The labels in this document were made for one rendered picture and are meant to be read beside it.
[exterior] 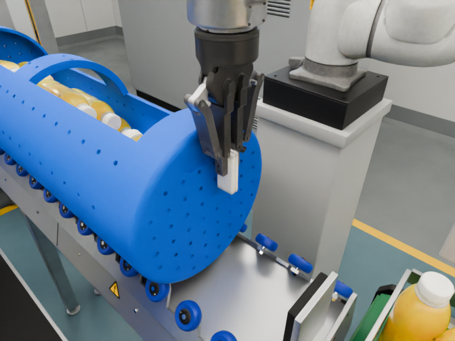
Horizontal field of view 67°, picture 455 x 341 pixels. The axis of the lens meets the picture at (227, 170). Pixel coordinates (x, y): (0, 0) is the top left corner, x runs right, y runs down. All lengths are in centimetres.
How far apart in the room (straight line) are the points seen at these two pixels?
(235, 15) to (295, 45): 186
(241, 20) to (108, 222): 31
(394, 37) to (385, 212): 155
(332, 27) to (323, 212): 55
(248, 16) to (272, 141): 78
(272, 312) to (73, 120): 45
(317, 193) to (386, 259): 103
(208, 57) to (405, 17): 63
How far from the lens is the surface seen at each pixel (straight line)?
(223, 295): 64
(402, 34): 97
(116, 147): 50
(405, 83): 339
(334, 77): 105
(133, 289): 68
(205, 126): 43
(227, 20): 38
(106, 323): 178
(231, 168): 49
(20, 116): 74
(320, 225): 119
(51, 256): 157
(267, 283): 66
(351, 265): 199
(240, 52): 40
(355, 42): 101
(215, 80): 41
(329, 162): 104
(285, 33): 227
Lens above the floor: 146
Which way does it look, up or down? 35 degrees down
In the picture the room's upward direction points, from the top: straight up
